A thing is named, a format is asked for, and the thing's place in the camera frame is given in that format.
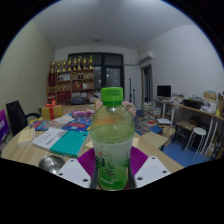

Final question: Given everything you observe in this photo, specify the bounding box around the pink packet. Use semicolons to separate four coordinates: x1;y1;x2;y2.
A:
70;108;96;120

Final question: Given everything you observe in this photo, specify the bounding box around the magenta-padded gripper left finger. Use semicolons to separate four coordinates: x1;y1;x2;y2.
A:
56;147;98;190

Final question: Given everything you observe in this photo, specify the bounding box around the blue and red book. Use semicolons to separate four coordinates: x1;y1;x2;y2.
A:
61;116;93;133

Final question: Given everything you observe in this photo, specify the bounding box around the white round stool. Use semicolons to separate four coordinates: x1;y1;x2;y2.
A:
183;126;208;155

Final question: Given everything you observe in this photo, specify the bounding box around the teal book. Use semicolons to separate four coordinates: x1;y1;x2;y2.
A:
49;130;91;159

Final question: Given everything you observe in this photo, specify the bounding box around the purple banner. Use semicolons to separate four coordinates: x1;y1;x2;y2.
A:
0;108;11;145

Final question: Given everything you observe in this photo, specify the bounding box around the white wall air conditioner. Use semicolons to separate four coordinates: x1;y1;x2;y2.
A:
137;50;155;65

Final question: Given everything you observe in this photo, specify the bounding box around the black office chair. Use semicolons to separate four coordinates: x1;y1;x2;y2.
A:
5;99;42;137

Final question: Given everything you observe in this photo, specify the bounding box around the stainless steel cup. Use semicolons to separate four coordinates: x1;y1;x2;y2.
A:
37;154;66;175

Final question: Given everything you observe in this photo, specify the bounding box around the black printer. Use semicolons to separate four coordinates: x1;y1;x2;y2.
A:
182;98;204;110

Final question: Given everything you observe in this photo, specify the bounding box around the brown wooden stool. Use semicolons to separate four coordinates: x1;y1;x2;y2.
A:
172;120;198;151

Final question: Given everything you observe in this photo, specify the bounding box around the colourful magazine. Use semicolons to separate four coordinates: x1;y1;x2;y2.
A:
28;118;52;132

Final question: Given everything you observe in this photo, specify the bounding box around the wooden shelf unit with trophies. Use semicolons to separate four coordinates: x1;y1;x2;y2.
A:
46;54;96;106

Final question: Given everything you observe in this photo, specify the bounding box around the dark-framed window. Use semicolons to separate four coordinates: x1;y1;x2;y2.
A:
67;52;125;92

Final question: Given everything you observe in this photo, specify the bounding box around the cream box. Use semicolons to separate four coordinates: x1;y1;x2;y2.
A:
17;127;37;148

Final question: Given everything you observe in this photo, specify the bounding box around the long wooden wall desk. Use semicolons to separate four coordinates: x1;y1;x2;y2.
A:
153;97;224;158

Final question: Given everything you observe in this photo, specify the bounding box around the yellow gift box red ribbon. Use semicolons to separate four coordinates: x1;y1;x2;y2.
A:
40;100;64;122

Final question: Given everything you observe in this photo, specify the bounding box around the black computer monitor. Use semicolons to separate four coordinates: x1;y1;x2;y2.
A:
156;84;173;99

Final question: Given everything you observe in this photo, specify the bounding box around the pile of books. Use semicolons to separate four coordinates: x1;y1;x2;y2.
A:
134;101;173;135

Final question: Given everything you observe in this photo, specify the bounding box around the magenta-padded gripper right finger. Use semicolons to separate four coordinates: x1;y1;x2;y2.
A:
128;145;172;189

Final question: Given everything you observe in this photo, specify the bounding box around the white book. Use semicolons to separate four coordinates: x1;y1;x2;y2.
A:
31;126;68;151

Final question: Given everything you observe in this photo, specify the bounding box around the green-capped green tea bottle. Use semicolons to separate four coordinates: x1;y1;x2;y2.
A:
89;86;136;192

